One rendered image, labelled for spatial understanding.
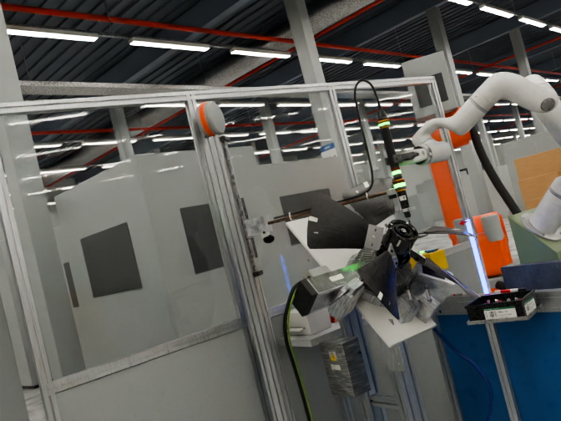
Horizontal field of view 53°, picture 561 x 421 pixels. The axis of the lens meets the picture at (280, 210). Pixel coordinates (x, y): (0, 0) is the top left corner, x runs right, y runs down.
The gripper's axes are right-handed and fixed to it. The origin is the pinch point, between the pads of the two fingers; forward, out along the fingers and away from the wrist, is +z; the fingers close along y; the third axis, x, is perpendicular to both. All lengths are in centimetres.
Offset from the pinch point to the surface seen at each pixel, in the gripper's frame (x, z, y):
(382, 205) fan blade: -16.5, 2.7, 9.0
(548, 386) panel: -102, -36, -17
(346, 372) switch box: -78, 27, 28
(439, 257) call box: -45, -37, 21
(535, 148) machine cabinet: 32, -957, 493
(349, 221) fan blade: -19.4, 24.7, 6.0
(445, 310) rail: -69, -35, 24
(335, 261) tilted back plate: -33.9, 19.6, 26.1
